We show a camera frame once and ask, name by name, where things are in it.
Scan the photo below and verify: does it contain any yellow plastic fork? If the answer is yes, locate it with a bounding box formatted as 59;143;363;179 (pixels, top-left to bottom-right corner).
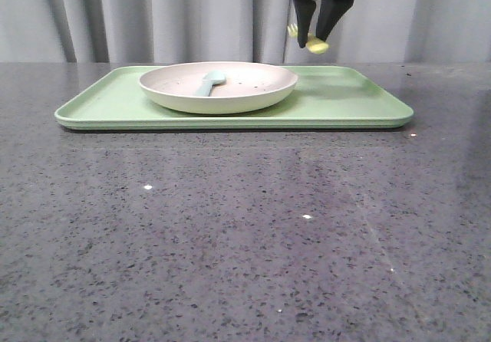
287;24;329;54

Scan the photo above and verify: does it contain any cream round plate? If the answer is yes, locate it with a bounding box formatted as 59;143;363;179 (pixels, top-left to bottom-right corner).
139;61;298;114

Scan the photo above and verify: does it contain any light green plastic tray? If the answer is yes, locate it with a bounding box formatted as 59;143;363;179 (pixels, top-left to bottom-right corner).
54;66;414;130

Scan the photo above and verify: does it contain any light blue plastic spoon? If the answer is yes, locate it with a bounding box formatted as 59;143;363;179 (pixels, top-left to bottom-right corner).
193;70;226;97

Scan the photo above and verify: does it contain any grey pleated curtain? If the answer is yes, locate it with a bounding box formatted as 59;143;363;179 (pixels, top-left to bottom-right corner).
1;0;490;64

